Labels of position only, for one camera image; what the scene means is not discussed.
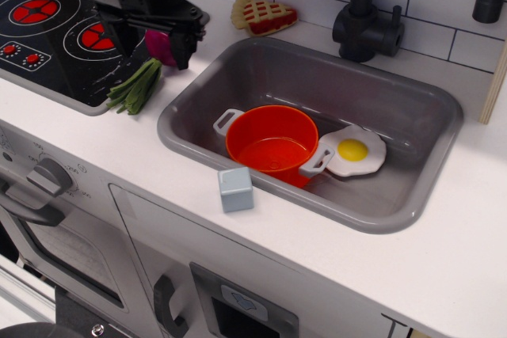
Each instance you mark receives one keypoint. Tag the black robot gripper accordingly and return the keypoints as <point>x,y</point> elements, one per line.
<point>125,23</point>

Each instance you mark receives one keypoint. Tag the purple toy beet green leaves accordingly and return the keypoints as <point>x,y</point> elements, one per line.
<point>133,94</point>

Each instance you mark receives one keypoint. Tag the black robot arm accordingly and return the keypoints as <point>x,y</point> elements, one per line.
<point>180,19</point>

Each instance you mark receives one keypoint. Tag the grey sink basin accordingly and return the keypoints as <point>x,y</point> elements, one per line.
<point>417,121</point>

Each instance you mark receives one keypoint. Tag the black toy stovetop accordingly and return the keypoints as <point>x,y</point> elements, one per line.
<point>58,49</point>

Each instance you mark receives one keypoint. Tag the toy cherry pie slice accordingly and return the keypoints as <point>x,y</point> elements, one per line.
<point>261,17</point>

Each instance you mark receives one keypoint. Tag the grey oven knob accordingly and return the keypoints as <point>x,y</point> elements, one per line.
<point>50,177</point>

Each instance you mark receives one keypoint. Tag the grey wooden cube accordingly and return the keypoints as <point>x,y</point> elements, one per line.
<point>236,189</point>

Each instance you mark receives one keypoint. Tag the black toy faucet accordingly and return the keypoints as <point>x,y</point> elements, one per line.
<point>362,32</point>

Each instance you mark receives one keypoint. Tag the toy oven door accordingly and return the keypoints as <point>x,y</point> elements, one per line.
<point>82,254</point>

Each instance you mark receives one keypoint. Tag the toy fried egg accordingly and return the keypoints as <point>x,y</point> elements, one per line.
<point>357,152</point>

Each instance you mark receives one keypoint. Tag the grey dishwasher control panel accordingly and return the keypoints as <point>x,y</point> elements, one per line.
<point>233,311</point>

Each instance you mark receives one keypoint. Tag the orange toy pot grey handles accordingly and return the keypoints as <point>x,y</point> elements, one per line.
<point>277,140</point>

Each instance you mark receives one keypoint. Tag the grey oven door handle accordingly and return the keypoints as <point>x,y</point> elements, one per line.
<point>46,215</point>

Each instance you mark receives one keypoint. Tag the grey cabinet door handle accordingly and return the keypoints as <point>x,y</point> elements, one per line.
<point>163,292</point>

